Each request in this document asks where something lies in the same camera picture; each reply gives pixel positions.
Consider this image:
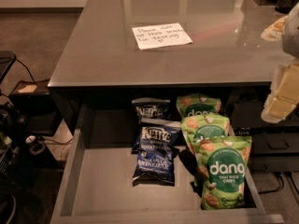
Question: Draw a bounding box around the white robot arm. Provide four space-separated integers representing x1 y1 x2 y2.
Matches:
261 4 299 123

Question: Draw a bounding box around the green dang chip bag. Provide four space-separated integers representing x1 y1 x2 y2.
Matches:
193 136 252 210
176 93 221 118
180 113 230 154

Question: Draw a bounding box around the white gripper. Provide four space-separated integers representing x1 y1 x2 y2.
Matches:
261 63 299 123

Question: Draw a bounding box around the dark side table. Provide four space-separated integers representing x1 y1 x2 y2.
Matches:
8 79 63 136

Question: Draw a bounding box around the middle green Dang chip bag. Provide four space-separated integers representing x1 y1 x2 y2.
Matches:
180 113 230 154

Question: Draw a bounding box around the black cabinet on right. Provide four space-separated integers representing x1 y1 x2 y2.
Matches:
232 87 299 173

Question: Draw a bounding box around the black floor cable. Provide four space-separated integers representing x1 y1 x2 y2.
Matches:
257 171 299 203

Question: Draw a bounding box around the grey open drawer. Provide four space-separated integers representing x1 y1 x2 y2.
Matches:
50 109 285 224

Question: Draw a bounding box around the front green Dang chip bag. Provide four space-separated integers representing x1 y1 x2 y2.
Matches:
193 136 252 210

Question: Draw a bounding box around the white handwritten paper note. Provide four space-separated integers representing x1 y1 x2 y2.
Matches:
132 23 192 50

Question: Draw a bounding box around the grey glass-top counter cabinet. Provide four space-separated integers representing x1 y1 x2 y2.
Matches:
47 0 299 147

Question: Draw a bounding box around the rear green Dang chip bag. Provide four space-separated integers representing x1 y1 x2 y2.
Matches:
176 93 221 118

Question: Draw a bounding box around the black chair on left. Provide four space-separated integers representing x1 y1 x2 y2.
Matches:
0 50 17 84

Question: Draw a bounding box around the blue kettle chip bag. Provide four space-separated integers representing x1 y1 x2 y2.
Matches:
133 118 180 186
132 97 170 122

